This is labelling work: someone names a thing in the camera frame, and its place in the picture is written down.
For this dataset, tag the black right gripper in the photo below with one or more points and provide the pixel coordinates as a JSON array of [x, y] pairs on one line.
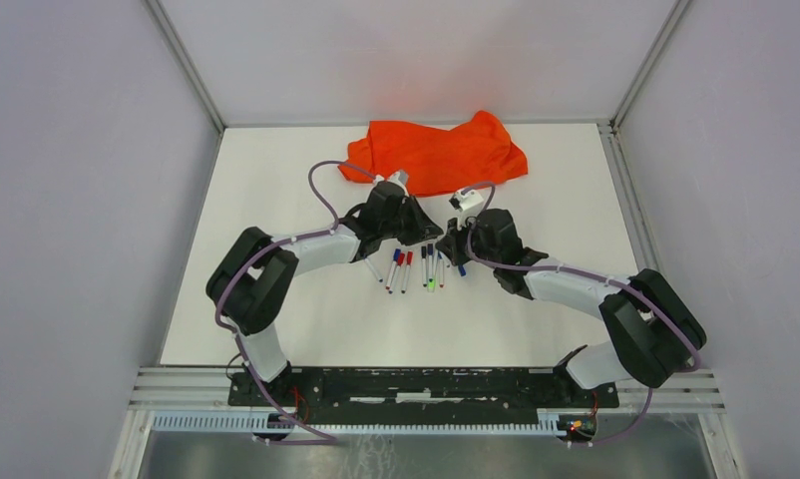
[[450, 243]]

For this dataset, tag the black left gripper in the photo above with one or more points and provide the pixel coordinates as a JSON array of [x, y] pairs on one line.
[[423, 228]]

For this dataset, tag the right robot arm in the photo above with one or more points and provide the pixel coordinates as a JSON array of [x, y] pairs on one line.
[[652, 334]]

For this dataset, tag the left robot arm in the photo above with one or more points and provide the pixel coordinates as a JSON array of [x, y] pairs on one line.
[[249, 286]]

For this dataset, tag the black capped white pen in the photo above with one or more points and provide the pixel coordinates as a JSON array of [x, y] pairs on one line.
[[424, 265]]

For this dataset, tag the orange cloth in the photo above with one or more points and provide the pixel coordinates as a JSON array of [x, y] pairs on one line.
[[438, 161]]

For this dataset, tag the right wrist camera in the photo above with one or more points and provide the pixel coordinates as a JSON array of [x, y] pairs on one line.
[[468, 201]]

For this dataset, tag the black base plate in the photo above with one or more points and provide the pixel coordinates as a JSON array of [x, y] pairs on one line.
[[420, 396]]

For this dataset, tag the aluminium frame rail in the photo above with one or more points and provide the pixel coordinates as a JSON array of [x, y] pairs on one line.
[[220, 388]]

